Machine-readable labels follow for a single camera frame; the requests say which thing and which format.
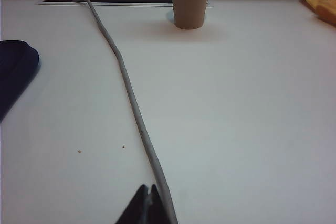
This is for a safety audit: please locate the yellow cloth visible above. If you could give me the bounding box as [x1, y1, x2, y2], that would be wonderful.
[300, 0, 336, 27]

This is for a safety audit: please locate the blue ribbed rubber slipper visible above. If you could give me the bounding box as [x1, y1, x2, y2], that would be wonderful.
[0, 40, 40, 124]

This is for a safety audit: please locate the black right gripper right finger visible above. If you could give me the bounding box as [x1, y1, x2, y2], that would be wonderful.
[148, 184, 171, 224]

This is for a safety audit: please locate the beige paper cup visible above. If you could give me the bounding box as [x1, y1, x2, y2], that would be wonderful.
[170, 0, 213, 30]

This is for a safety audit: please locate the grey cable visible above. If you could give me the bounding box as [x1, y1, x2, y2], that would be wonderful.
[72, 0, 180, 224]

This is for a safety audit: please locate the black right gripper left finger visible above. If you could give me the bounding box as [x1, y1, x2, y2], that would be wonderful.
[115, 184, 152, 224]

